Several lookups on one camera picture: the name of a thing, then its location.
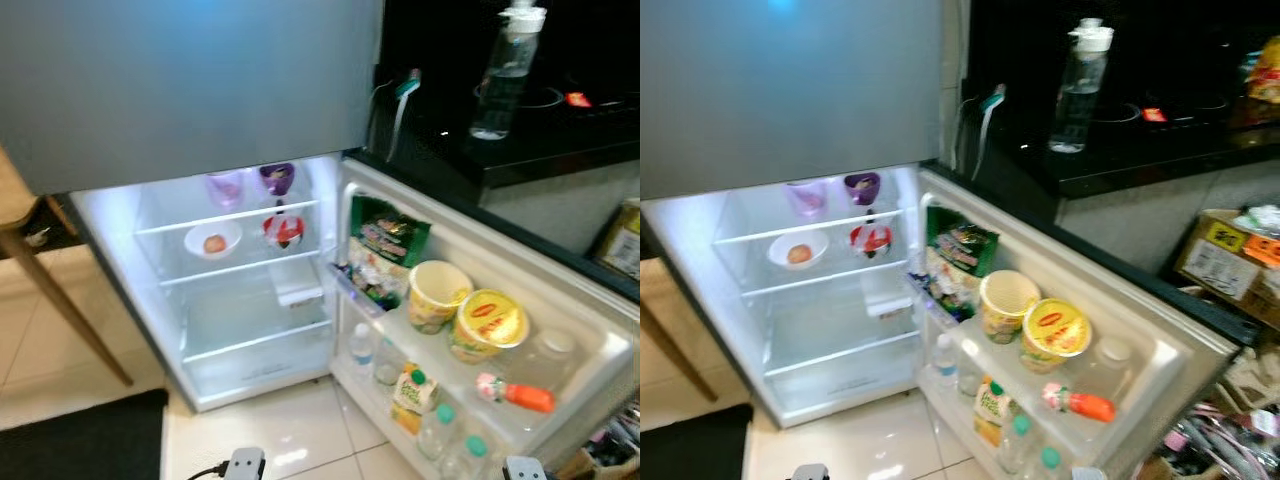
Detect glass fridge shelf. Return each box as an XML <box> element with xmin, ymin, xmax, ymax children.
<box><xmin>712</xmin><ymin>208</ymin><xmax>913</xmax><ymax>248</ymax></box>
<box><xmin>740</xmin><ymin>260</ymin><xmax>919</xmax><ymax>299</ymax></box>
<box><xmin>182</xmin><ymin>318</ymin><xmax>338</xmax><ymax>363</ymax></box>
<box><xmin>765</xmin><ymin>330</ymin><xmax>923</xmax><ymax>379</ymax></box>
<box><xmin>133</xmin><ymin>199</ymin><xmax>324</xmax><ymax>238</ymax></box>
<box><xmin>158</xmin><ymin>248</ymin><xmax>338</xmax><ymax>289</ymax></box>

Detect grey fridge body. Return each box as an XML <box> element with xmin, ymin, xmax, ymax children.
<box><xmin>68</xmin><ymin>150</ymin><xmax>348</xmax><ymax>414</ymax></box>
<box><xmin>640</xmin><ymin>163</ymin><xmax>926</xmax><ymax>431</ymax></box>

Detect printed cardboard box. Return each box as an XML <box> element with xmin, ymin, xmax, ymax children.
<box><xmin>1174</xmin><ymin>207</ymin><xmax>1280</xmax><ymax>328</ymax></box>
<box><xmin>594</xmin><ymin>198</ymin><xmax>641</xmax><ymax>282</ymax></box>

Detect light wooden table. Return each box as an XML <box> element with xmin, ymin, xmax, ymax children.
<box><xmin>640</xmin><ymin>255</ymin><xmax>720</xmax><ymax>404</ymax></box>
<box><xmin>0</xmin><ymin>143</ymin><xmax>135</xmax><ymax>389</ymax></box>

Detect black kitchen countertop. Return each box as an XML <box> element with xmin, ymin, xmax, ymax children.
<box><xmin>345</xmin><ymin>0</ymin><xmax>641</xmax><ymax>193</ymax></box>
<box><xmin>925</xmin><ymin>0</ymin><xmax>1280</xmax><ymax>201</ymax></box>

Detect white bowl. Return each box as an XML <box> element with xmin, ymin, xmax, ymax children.
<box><xmin>183</xmin><ymin>220</ymin><xmax>245</xmax><ymax>262</ymax></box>
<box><xmin>767</xmin><ymin>231</ymin><xmax>830</xmax><ymax>272</ymax></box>

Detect clear jar white cap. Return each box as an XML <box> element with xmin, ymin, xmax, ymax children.
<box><xmin>1085</xmin><ymin>335</ymin><xmax>1136</xmax><ymax>401</ymax></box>
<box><xmin>522</xmin><ymin>328</ymin><xmax>583</xmax><ymax>393</ymax></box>

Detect pale purple cup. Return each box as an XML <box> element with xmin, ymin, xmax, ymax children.
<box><xmin>205</xmin><ymin>170</ymin><xmax>247</xmax><ymax>210</ymax></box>
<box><xmin>785</xmin><ymin>179</ymin><xmax>827</xmax><ymax>219</ymax></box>

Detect yellow lidded noodle cup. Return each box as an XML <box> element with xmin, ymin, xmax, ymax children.
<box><xmin>1019</xmin><ymin>297</ymin><xmax>1093</xmax><ymax>374</ymax></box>
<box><xmin>448</xmin><ymin>289</ymin><xmax>531</xmax><ymax>365</ymax></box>

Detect small orange bottle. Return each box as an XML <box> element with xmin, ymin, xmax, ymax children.
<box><xmin>1041</xmin><ymin>382</ymin><xmax>1117</xmax><ymax>424</ymax></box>
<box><xmin>476</xmin><ymin>372</ymin><xmax>557</xmax><ymax>415</ymax></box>

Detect pile of pink hangers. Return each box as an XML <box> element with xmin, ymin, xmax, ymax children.
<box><xmin>1140</xmin><ymin>395</ymin><xmax>1280</xmax><ymax>480</ymax></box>
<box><xmin>578</xmin><ymin>400</ymin><xmax>641</xmax><ymax>480</ymax></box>

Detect tall clear water bottle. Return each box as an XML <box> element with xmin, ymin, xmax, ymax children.
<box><xmin>467</xmin><ymin>0</ymin><xmax>549</xmax><ymax>142</ymax></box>
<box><xmin>1047</xmin><ymin>17</ymin><xmax>1116</xmax><ymax>155</ymax></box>

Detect black floor mat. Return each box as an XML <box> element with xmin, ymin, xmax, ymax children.
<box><xmin>640</xmin><ymin>402</ymin><xmax>754</xmax><ymax>480</ymax></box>
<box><xmin>0</xmin><ymin>388</ymin><xmax>170</xmax><ymax>480</ymax></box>

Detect dark purple cup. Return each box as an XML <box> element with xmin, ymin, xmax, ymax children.
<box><xmin>258</xmin><ymin>162</ymin><xmax>297</xmax><ymax>199</ymax></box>
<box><xmin>843</xmin><ymin>172</ymin><xmax>882</xmax><ymax>207</ymax></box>

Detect metal bowl red contents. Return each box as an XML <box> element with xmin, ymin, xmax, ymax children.
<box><xmin>261</xmin><ymin>210</ymin><xmax>306</xmax><ymax>252</ymax></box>
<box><xmin>849</xmin><ymin>222</ymin><xmax>894</xmax><ymax>261</ymax></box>

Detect green snack bag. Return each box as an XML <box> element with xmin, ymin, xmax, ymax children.
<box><xmin>922</xmin><ymin>205</ymin><xmax>1001</xmax><ymax>313</ymax></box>
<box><xmin>344</xmin><ymin>194</ymin><xmax>434</xmax><ymax>303</ymax></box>

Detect green yellow juice carton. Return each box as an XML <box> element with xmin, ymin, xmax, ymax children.
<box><xmin>390</xmin><ymin>364</ymin><xmax>442</xmax><ymax>437</ymax></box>
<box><xmin>972</xmin><ymin>376</ymin><xmax>1016</xmax><ymax>448</ymax></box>

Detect green capped clear bottle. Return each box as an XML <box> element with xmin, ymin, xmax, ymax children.
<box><xmin>1025</xmin><ymin>446</ymin><xmax>1066</xmax><ymax>480</ymax></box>
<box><xmin>997</xmin><ymin>414</ymin><xmax>1036</xmax><ymax>476</ymax></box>
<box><xmin>443</xmin><ymin>434</ymin><xmax>492</xmax><ymax>480</ymax></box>
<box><xmin>418</xmin><ymin>402</ymin><xmax>460</xmax><ymax>463</ymax></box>

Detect teal white brush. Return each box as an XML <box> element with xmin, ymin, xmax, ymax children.
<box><xmin>970</xmin><ymin>83</ymin><xmax>1008</xmax><ymax>181</ymax></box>
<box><xmin>384</xmin><ymin>67</ymin><xmax>424</xmax><ymax>163</ymax></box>

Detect clear glass jar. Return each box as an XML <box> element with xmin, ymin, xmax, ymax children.
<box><xmin>374</xmin><ymin>340</ymin><xmax>407</xmax><ymax>387</ymax></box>
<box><xmin>955</xmin><ymin>350</ymin><xmax>986</xmax><ymax>396</ymax></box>

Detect purple candy pack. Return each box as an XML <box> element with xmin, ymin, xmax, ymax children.
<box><xmin>908</xmin><ymin>270</ymin><xmax>966</xmax><ymax>323</ymax></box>
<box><xmin>333</xmin><ymin>260</ymin><xmax>389</xmax><ymax>313</ymax></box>

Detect yellow red snack packets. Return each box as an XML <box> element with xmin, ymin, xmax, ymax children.
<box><xmin>1244</xmin><ymin>35</ymin><xmax>1280</xmax><ymax>107</ymax></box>

